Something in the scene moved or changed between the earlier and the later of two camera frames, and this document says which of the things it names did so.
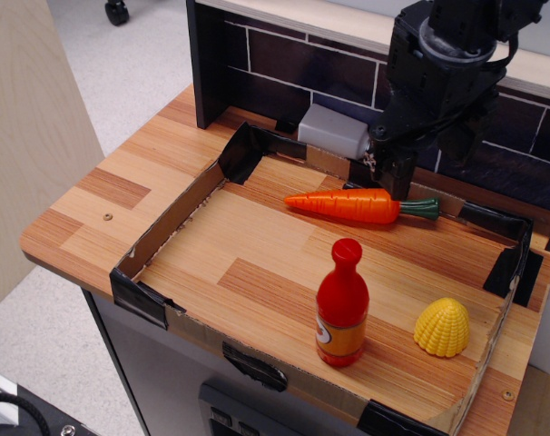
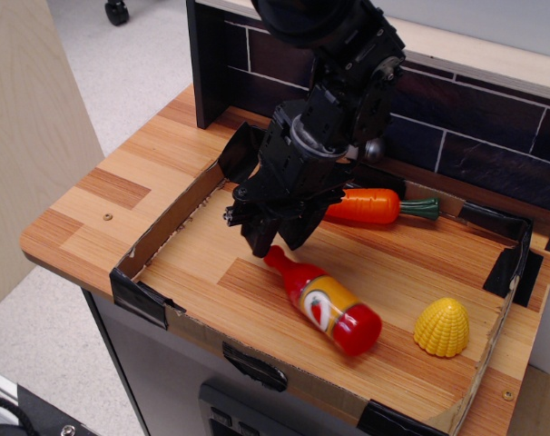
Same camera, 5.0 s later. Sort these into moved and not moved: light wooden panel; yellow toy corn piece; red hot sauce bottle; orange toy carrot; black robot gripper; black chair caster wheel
Moved: black robot gripper; red hot sauce bottle
Not moved: orange toy carrot; light wooden panel; yellow toy corn piece; black chair caster wheel
